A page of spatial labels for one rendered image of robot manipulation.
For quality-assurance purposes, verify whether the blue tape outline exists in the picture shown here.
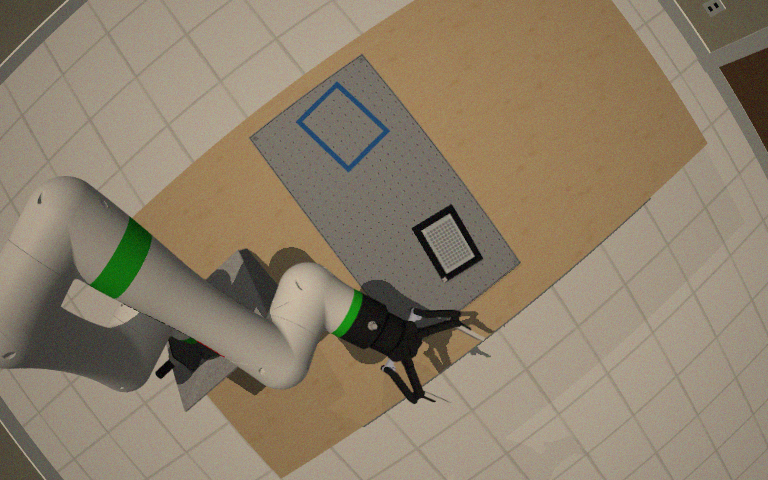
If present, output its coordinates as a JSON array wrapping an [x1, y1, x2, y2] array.
[[296, 82, 390, 173]]

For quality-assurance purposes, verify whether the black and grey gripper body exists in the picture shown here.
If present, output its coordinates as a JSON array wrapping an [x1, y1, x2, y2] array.
[[370, 312, 423, 362]]

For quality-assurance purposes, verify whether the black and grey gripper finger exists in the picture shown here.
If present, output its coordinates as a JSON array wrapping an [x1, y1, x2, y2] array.
[[407, 307, 485, 341], [381, 346, 452, 407]]

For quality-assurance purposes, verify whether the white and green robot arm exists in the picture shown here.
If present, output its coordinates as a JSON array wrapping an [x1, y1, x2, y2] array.
[[0, 176, 387, 392]]

